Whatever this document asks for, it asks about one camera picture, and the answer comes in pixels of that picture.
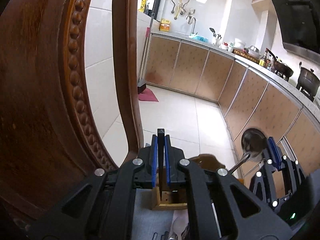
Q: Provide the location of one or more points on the carved brown wooden chair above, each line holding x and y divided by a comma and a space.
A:
49, 140

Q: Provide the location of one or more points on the dark cooking pot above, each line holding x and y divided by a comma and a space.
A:
308, 82

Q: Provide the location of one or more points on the black range hood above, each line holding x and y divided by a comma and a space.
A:
299, 26

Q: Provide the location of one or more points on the black wok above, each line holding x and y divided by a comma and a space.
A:
280, 67

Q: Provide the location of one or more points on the kitchen faucet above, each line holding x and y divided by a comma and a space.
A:
191, 20

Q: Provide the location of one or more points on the grey striped seat cushion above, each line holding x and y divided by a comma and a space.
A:
146, 221

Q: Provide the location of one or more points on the white plastic spoon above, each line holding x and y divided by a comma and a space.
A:
178, 227

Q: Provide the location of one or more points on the bamboo utensil holder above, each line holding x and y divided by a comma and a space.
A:
174, 198

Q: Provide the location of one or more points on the large steel ladle spoon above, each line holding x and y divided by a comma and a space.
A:
253, 142

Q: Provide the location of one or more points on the yellow box on counter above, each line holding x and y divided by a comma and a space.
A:
164, 25

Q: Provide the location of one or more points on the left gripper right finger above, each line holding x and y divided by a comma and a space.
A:
219, 206

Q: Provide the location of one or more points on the broom with red dustpan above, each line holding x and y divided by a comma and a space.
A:
141, 85

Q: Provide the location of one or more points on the kitchen base cabinets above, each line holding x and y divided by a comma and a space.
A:
248, 94

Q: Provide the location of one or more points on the black chopstick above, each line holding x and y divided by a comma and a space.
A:
161, 137

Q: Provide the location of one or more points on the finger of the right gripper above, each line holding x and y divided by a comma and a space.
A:
263, 186
291, 171

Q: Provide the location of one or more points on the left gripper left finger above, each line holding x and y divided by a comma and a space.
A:
102, 206

